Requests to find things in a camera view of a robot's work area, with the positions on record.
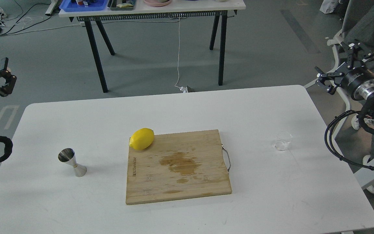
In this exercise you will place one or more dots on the blue plastic tray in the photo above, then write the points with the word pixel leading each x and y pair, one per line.
pixel 83 5

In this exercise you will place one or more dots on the small clear glass cup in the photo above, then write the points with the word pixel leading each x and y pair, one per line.
pixel 283 141

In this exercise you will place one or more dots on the steel double jigger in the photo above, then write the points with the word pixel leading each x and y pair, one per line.
pixel 68 156

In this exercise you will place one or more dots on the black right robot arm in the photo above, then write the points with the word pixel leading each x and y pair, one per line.
pixel 365 120

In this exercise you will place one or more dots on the yellow lemon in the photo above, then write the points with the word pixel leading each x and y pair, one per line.
pixel 141 139

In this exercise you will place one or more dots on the white plastic bag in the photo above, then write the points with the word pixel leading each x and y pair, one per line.
pixel 328 6

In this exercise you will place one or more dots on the dark tray with items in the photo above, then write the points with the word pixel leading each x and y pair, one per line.
pixel 121 5

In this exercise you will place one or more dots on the white background table black legs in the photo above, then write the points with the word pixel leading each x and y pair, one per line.
pixel 172 9

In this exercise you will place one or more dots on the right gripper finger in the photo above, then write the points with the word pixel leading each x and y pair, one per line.
pixel 329 81
pixel 358 54

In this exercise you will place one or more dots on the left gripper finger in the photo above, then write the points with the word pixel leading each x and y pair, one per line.
pixel 9 78

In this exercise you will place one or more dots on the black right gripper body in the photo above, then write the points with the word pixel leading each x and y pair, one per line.
pixel 358 82

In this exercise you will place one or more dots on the pink plate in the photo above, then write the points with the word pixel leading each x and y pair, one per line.
pixel 157 3

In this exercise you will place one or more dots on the bamboo cutting board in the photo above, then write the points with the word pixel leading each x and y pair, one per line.
pixel 178 166

